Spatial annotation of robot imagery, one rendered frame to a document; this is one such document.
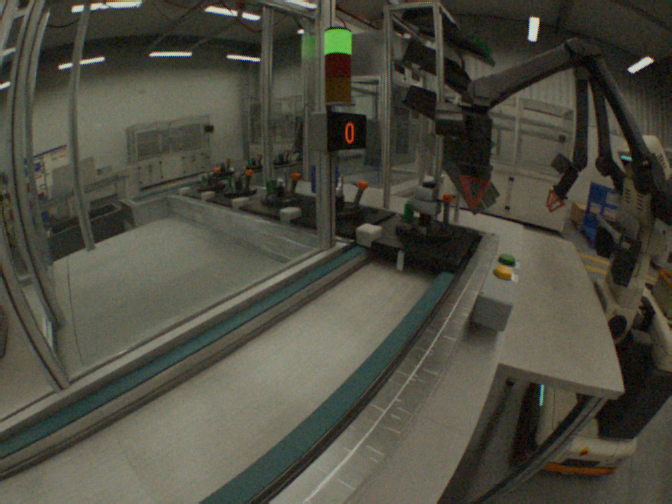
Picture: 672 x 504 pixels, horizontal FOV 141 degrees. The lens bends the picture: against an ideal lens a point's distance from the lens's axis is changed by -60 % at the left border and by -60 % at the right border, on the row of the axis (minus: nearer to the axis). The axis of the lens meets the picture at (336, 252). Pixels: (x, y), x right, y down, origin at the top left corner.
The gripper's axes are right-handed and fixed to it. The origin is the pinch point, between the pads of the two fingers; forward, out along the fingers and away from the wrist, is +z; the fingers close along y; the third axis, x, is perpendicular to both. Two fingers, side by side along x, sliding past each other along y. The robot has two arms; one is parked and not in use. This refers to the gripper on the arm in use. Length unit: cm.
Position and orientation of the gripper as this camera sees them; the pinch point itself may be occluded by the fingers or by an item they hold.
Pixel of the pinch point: (472, 204)
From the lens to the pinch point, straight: 65.9
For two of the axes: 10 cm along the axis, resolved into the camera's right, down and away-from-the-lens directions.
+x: 8.0, 2.5, -5.4
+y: -6.0, 3.3, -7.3
